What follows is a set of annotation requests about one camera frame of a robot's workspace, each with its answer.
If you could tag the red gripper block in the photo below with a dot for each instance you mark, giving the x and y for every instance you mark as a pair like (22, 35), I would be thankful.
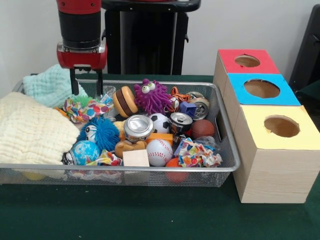
(82, 60)

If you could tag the mint green cloth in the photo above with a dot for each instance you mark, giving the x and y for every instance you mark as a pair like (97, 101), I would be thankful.
(50, 85)

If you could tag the blue spiky eyed toy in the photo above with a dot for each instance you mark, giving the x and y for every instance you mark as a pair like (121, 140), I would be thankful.
(105, 135)

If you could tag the cream waffle cloth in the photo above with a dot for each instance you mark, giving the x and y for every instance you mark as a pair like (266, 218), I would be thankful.
(32, 130)

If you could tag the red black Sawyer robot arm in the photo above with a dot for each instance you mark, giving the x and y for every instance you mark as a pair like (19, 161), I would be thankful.
(80, 25)

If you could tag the shallow mesh bin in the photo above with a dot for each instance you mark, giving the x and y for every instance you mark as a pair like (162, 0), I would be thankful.
(175, 177)

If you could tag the wooden box with three holes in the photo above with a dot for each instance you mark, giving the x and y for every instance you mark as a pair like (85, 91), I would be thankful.
(275, 175)

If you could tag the toy hamburger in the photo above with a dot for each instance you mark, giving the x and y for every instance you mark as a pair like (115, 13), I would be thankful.
(125, 101)

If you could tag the crushed silver can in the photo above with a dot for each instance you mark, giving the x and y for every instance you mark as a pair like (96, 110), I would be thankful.
(138, 126)

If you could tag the purple spiky eyed toy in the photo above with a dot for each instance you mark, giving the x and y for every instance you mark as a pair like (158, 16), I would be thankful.
(152, 100)

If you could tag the small soccer ball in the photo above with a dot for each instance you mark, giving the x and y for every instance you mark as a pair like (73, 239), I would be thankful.
(160, 123)

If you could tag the white baseball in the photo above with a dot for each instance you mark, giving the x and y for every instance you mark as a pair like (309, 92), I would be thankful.
(159, 152)

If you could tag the black orange drink can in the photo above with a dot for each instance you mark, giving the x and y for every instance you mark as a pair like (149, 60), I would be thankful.
(180, 122)

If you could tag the crumpled colourful paper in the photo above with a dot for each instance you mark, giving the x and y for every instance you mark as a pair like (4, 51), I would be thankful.
(195, 152)

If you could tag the dark green table cloth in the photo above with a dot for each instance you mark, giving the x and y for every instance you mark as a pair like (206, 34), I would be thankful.
(312, 97)
(125, 215)

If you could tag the black upright panel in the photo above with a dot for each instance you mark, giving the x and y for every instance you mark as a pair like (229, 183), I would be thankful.
(310, 50)

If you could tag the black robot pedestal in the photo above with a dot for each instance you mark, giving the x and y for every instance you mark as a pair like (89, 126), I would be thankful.
(150, 37)

